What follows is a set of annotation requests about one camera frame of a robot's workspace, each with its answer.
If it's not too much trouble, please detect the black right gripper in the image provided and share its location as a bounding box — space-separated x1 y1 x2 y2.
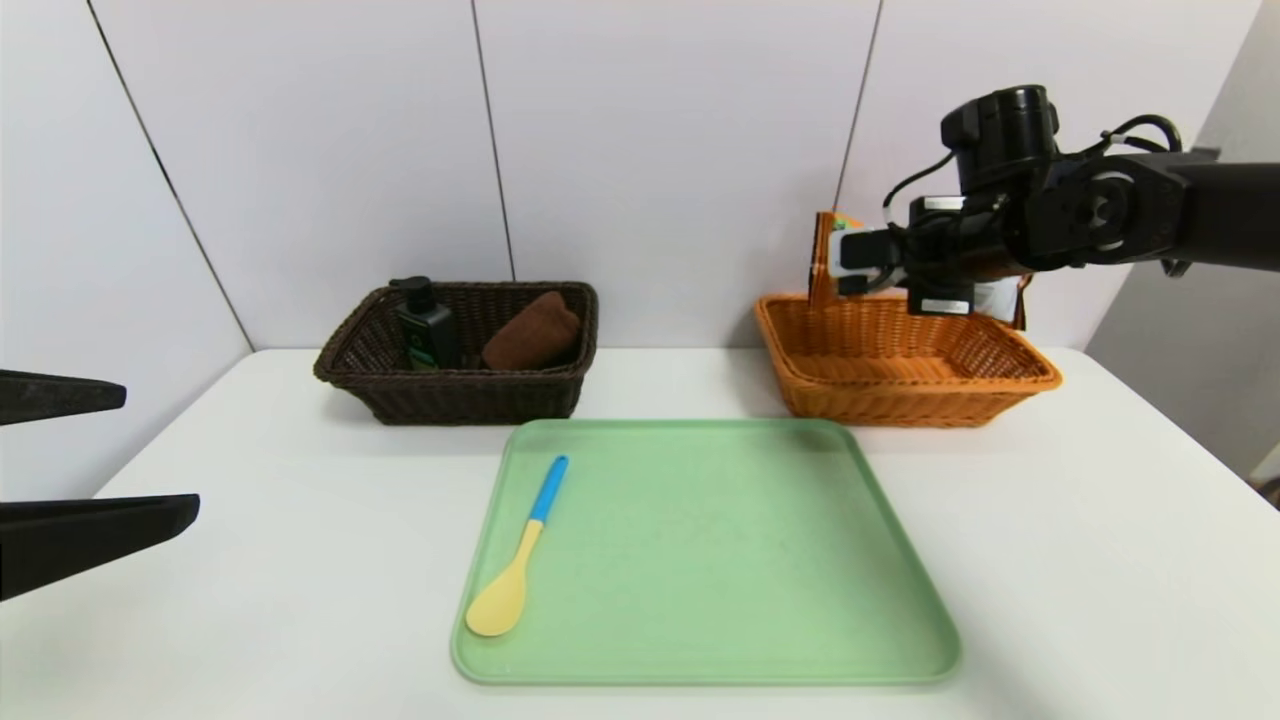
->
907 196 976 315

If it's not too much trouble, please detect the orange snack bag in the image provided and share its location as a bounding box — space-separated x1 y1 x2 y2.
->
808 212 1031 331

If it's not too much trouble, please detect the brown towel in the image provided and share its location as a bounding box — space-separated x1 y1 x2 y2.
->
481 292 583 373

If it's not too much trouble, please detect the dark green pump bottle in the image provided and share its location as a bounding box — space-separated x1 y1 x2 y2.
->
390 277 461 373

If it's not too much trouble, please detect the yellow spoon with blue handle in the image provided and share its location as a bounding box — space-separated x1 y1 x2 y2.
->
466 456 569 637

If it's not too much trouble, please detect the orange wicker basket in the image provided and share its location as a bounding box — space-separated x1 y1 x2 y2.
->
754 294 1063 429

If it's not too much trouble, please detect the dark brown wicker basket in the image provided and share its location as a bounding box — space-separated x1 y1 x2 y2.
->
314 282 599 427

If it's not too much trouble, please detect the green plastic tray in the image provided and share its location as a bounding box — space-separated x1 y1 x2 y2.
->
450 418 963 687

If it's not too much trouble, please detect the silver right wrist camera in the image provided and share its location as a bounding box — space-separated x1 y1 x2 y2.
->
828 225 909 297

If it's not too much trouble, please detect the black right camera cable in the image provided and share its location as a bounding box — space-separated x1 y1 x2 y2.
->
884 150 961 236

